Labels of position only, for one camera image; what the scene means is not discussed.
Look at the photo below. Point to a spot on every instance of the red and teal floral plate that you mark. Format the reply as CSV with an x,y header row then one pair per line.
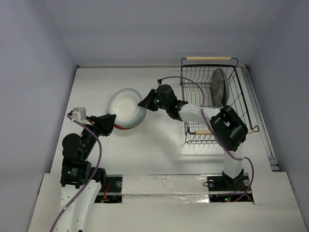
x,y
122,121

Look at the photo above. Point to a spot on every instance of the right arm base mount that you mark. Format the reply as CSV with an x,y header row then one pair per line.
x,y
221,192

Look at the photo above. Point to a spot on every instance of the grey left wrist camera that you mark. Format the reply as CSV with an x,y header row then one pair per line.
x,y
79,114

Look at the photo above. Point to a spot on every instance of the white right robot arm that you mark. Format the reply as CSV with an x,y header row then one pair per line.
x,y
224,124

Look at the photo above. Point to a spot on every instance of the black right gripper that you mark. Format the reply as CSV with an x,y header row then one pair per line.
x,y
154,101

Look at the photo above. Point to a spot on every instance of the light green flower plate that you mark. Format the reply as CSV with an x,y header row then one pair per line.
x,y
141,118

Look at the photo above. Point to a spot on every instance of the black wire dish rack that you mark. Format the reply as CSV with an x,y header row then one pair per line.
x,y
196,88

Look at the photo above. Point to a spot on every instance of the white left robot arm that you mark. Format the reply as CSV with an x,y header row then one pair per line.
x,y
80,181

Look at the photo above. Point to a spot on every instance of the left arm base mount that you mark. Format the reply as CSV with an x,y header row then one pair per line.
x,y
112,191

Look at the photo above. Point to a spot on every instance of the grey reindeer plate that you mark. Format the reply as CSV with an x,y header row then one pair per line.
x,y
219,88

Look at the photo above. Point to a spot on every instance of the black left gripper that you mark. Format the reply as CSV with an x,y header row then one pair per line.
x,y
104,123

